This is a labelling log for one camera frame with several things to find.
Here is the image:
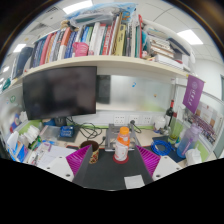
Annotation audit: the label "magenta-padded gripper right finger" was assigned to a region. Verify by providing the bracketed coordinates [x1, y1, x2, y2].
[133, 144, 183, 185]

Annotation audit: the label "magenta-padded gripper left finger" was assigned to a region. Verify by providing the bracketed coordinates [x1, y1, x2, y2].
[45, 144, 95, 187]

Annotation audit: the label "orange-capped drink bottle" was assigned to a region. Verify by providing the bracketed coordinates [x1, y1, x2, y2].
[113, 126, 131, 162]

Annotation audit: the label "patterned brown paper cup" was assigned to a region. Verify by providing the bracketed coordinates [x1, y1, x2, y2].
[79, 140, 100, 165]

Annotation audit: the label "white notebook pages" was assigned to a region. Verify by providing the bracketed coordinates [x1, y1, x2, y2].
[36, 144, 78, 169]

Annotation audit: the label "white paper sheet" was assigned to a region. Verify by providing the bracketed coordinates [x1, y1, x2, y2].
[123, 174, 146, 190]

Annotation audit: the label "small blue box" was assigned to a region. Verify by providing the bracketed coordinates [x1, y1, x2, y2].
[59, 125, 75, 139]

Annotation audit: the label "black red-edged desk mat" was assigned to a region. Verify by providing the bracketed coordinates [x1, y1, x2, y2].
[74, 146, 158, 191]

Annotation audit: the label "grey metal laptop stand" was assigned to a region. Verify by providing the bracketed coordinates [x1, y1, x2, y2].
[104, 123, 141, 153]

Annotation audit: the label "white ceramic jar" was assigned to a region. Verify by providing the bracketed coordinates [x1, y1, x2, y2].
[153, 115, 167, 132]

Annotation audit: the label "white crumpled tissue bag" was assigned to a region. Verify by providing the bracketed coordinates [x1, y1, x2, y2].
[184, 148, 204, 167]

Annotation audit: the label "dark wine bottle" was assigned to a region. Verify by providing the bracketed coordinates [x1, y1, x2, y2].
[165, 99, 176, 127]

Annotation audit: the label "group photo poster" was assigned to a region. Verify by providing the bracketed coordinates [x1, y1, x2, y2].
[184, 99, 224, 148]

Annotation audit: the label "black computer monitor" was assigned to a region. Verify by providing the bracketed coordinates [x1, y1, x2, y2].
[22, 65, 98, 121]

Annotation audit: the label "purple hanging pennant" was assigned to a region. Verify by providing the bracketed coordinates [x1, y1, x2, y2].
[182, 74, 205, 115]

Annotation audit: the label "ceiling light panels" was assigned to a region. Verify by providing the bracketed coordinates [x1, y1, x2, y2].
[1, 0, 204, 74]

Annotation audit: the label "coiled blue cable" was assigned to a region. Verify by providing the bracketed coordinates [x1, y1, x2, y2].
[150, 139, 173, 157]

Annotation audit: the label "black cable bundle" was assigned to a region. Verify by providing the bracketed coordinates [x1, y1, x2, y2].
[66, 116, 108, 140]

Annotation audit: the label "white wall socket row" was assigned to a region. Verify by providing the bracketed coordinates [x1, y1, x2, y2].
[113, 114, 154, 126]

